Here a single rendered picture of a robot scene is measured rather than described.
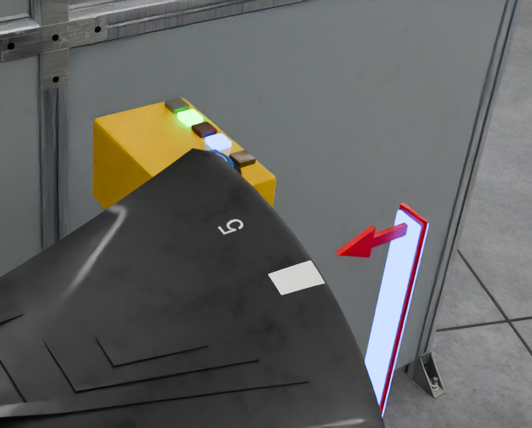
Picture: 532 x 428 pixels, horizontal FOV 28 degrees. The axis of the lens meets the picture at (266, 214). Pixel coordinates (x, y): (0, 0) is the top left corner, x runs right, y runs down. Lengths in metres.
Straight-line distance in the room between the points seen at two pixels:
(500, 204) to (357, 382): 2.37
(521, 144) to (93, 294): 2.73
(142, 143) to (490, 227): 1.98
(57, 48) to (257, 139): 0.40
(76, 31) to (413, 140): 0.73
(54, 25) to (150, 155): 0.43
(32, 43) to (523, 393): 1.44
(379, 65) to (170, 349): 1.19
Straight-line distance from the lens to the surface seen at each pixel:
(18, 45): 1.33
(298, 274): 0.64
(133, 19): 1.41
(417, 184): 1.96
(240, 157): 0.95
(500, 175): 3.10
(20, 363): 0.57
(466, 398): 2.35
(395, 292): 0.74
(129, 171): 0.96
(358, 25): 1.65
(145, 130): 0.99
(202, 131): 0.98
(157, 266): 0.62
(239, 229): 0.65
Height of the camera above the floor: 1.58
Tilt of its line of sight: 35 degrees down
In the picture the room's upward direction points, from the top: 7 degrees clockwise
